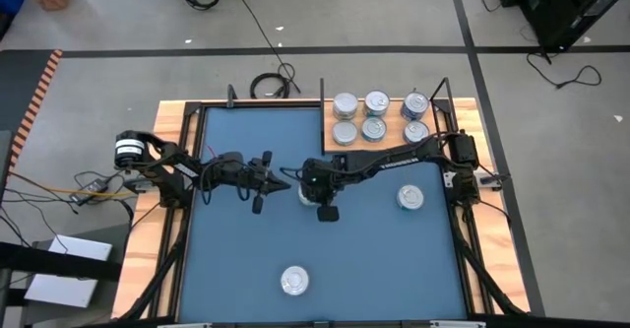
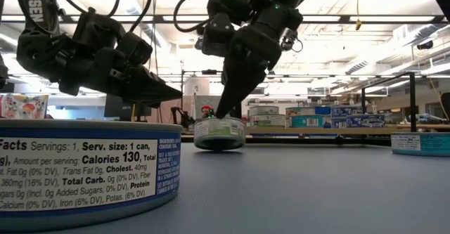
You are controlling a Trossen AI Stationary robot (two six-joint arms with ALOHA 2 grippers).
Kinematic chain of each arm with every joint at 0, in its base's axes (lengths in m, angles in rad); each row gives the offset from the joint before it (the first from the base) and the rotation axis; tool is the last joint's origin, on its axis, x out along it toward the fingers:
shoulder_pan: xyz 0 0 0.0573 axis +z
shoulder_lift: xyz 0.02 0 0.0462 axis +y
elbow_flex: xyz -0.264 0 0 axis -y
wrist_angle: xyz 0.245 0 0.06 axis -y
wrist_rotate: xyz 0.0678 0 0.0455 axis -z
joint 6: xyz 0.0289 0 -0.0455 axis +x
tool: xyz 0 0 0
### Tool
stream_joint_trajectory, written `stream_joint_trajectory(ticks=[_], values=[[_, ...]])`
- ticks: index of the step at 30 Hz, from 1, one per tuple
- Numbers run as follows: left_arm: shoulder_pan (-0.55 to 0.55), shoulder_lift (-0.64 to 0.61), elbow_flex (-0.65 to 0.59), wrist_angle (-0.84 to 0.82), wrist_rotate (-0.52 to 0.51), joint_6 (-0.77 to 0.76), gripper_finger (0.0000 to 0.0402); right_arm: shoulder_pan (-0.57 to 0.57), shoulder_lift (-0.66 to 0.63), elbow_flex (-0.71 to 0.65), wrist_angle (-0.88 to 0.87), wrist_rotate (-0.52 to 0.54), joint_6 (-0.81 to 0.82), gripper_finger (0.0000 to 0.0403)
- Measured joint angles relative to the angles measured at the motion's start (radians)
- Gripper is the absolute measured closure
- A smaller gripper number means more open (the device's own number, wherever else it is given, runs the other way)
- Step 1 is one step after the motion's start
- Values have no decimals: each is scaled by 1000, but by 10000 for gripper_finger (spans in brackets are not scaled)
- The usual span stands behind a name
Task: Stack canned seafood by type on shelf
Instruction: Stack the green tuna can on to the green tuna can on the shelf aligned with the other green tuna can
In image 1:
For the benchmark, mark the black table frame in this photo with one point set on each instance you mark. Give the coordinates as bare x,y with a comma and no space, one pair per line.
256,104

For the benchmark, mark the black metal shelf frame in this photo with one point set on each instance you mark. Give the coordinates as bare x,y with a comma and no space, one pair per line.
322,121

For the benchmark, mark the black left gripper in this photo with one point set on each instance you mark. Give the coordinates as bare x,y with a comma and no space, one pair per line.
236,173

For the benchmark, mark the teal label seafood can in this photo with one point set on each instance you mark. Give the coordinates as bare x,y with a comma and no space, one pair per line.
376,101
410,197

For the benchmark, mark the blue table mat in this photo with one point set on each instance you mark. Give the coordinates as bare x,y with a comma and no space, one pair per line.
315,249

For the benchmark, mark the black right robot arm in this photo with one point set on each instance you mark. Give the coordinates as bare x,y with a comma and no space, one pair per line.
394,159

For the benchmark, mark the wooden shelf board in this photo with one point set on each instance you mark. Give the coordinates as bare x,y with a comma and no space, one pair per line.
395,136

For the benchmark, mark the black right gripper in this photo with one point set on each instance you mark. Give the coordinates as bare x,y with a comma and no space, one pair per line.
322,177

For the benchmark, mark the black floor mat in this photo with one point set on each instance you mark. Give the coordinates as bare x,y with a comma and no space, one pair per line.
17,86

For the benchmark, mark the silver seafood can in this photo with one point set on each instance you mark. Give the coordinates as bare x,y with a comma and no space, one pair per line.
345,133

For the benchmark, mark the black power adapter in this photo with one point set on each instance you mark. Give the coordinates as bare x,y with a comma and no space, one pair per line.
93,187

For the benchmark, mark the white flat box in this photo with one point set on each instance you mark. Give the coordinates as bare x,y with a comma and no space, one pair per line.
69,269

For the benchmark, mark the black computer tower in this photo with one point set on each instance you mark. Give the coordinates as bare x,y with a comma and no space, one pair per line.
576,8

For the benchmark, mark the green white label seafood can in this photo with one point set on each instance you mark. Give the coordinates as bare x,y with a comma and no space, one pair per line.
374,129
305,199
345,104

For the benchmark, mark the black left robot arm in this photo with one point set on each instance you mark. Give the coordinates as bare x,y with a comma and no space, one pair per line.
167,168

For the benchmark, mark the blue label seafood can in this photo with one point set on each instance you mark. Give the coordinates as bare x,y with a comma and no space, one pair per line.
295,281
416,132
416,104

